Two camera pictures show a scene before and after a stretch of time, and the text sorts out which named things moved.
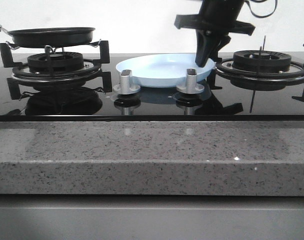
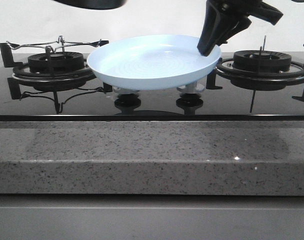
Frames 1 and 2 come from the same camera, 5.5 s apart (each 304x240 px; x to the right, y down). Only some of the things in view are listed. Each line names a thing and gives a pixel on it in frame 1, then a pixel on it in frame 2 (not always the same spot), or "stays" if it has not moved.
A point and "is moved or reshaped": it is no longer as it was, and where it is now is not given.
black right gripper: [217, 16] to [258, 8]
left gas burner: [61, 61] stays
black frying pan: [47, 37] to [94, 4]
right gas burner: [261, 59] stays
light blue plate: [164, 70] is moved or reshaped
